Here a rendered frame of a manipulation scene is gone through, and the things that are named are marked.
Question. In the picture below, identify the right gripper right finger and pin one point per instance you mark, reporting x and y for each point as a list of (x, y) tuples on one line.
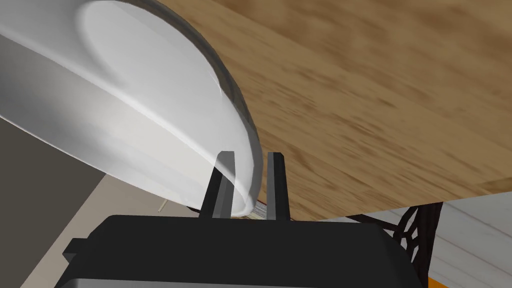
[(277, 188)]

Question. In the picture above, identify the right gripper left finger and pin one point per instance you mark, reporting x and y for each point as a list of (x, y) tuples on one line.
[(219, 196)]

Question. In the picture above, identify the white plate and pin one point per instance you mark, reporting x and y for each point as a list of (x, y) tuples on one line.
[(132, 92)]

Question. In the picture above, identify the wooden table with black legs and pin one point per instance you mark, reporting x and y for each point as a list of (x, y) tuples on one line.
[(380, 100)]

